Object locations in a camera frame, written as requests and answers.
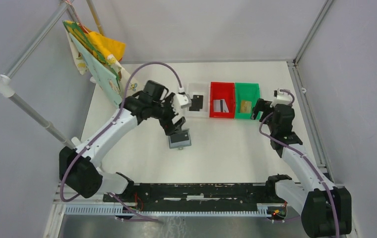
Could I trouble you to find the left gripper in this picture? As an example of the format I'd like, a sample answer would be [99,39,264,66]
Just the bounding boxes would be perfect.
[151,93,186,136]

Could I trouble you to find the green leather card holder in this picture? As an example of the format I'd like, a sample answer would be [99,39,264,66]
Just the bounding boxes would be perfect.
[168,129,191,150]

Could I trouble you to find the gold credit card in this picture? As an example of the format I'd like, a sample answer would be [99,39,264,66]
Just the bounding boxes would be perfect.
[240,100,251,114]

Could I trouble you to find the black credit card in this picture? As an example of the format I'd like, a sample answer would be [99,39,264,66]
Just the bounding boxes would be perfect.
[189,100,203,112]

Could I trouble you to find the dark grey credit card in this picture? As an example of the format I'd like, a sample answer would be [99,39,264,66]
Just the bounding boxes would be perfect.
[192,95,203,103]

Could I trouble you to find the white striped card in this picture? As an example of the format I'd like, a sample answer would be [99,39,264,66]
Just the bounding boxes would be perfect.
[213,99,229,113]

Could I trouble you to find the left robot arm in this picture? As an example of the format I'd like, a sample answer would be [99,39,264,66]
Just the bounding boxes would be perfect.
[59,80,191,202]

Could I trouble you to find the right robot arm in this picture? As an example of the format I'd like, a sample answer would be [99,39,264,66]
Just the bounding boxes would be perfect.
[251,99,352,238]

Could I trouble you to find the green plastic bin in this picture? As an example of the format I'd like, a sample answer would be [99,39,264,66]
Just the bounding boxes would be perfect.
[235,83,260,119]

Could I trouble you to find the red plastic bin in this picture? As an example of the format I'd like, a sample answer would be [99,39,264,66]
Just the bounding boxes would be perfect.
[209,82,236,119]

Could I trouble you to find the clear plastic bin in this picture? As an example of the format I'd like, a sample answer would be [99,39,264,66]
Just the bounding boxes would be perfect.
[185,82,210,118]

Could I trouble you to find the patterned cloth bags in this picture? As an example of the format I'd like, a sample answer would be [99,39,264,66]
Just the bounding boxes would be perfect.
[63,20,140,108]

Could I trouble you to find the white pipe pole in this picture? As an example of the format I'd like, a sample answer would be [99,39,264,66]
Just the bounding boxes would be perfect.
[0,74,75,148]

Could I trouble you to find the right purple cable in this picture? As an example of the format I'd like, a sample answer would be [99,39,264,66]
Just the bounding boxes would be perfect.
[258,88,341,238]

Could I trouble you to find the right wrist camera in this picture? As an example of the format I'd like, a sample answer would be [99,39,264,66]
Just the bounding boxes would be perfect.
[270,89,295,107]

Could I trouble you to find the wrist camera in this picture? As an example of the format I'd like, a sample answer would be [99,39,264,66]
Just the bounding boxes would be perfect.
[172,87,192,114]
[270,89,295,107]

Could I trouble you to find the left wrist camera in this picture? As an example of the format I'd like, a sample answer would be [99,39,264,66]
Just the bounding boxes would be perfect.
[172,87,192,114]

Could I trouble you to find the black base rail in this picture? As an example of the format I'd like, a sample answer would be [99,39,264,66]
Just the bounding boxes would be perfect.
[117,183,288,212]

